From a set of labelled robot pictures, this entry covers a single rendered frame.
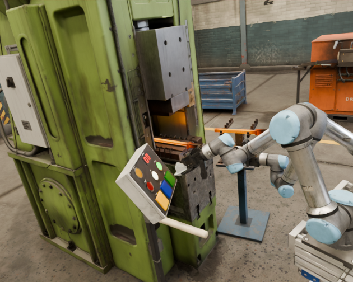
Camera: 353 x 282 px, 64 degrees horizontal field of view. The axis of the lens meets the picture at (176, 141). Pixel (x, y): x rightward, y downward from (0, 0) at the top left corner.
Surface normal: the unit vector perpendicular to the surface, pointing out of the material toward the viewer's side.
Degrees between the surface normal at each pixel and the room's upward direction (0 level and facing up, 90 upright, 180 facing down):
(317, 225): 97
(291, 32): 91
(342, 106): 90
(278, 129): 83
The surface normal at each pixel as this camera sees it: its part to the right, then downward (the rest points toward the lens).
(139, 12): 0.82, 0.12
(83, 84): -0.56, 0.37
